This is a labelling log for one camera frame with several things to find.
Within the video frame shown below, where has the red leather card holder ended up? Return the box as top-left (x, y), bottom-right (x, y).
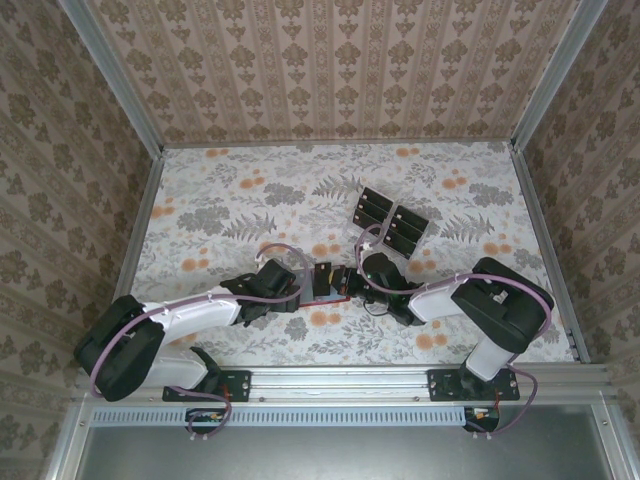
top-left (294, 266), bottom-right (351, 307)

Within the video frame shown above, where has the black VIP card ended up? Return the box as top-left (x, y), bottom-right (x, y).
top-left (357, 197), bottom-right (391, 217)
top-left (388, 215), bottom-right (425, 239)
top-left (382, 228), bottom-right (420, 258)
top-left (393, 203), bottom-right (430, 225)
top-left (314, 263), bottom-right (335, 297)
top-left (353, 208), bottom-right (387, 230)
top-left (362, 186), bottom-right (395, 205)

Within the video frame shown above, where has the clear acrylic card stand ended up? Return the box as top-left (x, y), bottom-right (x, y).
top-left (343, 185), bottom-right (431, 261)

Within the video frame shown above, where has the wide aluminium extrusion beam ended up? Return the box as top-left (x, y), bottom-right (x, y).
top-left (72, 363), bottom-right (621, 404)

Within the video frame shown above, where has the floral printed tablecloth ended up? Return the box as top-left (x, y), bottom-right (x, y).
top-left (132, 141), bottom-right (576, 369)

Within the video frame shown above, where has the small wiring connector board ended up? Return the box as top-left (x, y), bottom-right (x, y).
top-left (185, 407), bottom-right (229, 435)
top-left (463, 405), bottom-right (503, 434)

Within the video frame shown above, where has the grey metal panel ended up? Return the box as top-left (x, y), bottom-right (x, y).
top-left (74, 405), bottom-right (616, 480)

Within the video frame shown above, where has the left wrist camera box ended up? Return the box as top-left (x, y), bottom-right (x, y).
top-left (257, 258), bottom-right (297, 295)

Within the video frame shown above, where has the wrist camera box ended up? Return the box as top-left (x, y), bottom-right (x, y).
top-left (257, 258), bottom-right (297, 295)
top-left (362, 253), bottom-right (402, 292)

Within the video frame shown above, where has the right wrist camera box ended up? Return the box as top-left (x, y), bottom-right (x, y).
top-left (362, 253), bottom-right (402, 292)

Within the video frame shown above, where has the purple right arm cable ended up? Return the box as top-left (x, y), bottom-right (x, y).
top-left (353, 223), bottom-right (555, 442)

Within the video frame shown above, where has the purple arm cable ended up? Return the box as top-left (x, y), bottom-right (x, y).
top-left (353, 223), bottom-right (555, 442)
top-left (88, 242), bottom-right (314, 443)

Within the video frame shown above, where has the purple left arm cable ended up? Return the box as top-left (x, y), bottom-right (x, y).
top-left (88, 242), bottom-right (314, 443)

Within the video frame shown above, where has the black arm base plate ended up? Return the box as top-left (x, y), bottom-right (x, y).
top-left (427, 367), bottom-right (521, 404)
top-left (162, 368), bottom-right (252, 404)

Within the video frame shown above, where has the white slotted cable duct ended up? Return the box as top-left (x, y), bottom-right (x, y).
top-left (91, 403), bottom-right (471, 427)

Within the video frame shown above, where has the aluminium table edge rail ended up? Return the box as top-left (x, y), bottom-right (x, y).
top-left (92, 147), bottom-right (166, 371)
top-left (508, 144), bottom-right (592, 364)
top-left (162, 140), bottom-right (516, 150)

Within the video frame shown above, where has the aluminium lower frame bar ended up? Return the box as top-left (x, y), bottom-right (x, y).
top-left (589, 399), bottom-right (634, 480)
top-left (42, 394), bottom-right (94, 480)

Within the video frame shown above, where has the aluminium frame post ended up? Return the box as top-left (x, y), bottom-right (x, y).
top-left (62, 0), bottom-right (166, 157)
top-left (510, 0), bottom-right (610, 151)

